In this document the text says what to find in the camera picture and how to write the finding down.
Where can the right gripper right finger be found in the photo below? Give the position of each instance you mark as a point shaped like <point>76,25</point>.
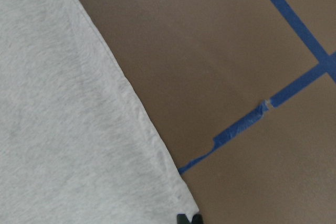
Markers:
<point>197,219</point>

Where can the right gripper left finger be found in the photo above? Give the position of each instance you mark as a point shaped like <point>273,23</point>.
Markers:
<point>182,219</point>

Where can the white t-shirt with cartoon print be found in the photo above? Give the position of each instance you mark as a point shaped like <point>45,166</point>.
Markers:
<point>77,145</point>

